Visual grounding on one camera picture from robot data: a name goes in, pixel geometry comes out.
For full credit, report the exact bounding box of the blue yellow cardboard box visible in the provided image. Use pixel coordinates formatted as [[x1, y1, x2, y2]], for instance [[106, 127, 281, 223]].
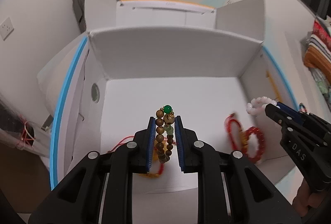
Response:
[[38, 0, 297, 187]]

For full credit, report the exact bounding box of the white wall socket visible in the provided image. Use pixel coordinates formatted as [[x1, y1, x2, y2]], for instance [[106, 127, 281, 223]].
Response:
[[0, 17, 14, 40]]

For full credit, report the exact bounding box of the person's right hand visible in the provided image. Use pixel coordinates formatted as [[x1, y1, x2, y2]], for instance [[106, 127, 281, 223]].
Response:
[[292, 179, 328, 217]]

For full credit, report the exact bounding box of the red cord gold charm bracelet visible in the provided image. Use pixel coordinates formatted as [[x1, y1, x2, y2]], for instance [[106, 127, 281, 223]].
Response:
[[223, 111, 245, 151]]

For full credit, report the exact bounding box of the red braided cord bracelet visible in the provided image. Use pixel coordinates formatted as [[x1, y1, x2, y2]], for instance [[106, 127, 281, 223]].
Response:
[[107, 135, 166, 179]]

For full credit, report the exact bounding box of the brown wooden bead bracelet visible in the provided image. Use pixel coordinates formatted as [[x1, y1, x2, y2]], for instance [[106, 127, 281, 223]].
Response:
[[155, 104, 175, 164]]

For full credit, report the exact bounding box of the striped orange red pillow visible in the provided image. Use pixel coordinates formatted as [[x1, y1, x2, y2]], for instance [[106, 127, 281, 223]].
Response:
[[303, 17, 330, 77]]

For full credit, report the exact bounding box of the floral quilt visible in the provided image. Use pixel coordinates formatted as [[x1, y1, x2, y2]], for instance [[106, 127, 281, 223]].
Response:
[[309, 68, 331, 109]]

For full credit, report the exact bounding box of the red bead bracelet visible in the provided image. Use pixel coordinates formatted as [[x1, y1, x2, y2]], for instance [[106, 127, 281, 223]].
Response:
[[241, 126, 266, 165]]

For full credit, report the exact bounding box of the pink bead bracelet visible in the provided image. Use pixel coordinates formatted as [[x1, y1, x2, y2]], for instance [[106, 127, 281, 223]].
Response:
[[246, 96, 277, 116]]

